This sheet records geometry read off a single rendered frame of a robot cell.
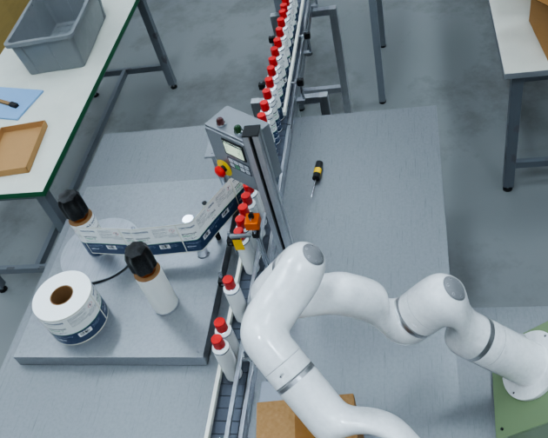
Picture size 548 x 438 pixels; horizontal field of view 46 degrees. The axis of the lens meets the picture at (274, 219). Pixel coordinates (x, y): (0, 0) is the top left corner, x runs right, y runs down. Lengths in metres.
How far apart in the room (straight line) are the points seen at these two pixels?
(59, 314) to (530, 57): 2.20
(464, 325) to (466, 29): 3.38
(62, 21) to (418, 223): 2.72
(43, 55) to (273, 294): 2.68
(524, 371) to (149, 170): 1.72
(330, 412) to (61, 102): 2.59
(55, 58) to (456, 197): 2.27
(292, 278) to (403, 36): 3.57
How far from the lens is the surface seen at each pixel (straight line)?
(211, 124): 1.81
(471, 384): 1.94
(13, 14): 5.97
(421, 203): 2.35
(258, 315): 1.28
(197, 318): 2.13
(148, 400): 2.09
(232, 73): 4.72
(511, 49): 3.15
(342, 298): 1.43
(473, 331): 1.64
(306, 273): 1.30
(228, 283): 1.91
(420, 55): 4.53
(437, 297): 1.53
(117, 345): 2.18
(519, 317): 2.07
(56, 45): 3.68
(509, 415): 1.85
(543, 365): 1.79
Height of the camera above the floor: 2.55
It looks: 46 degrees down
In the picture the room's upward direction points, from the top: 17 degrees counter-clockwise
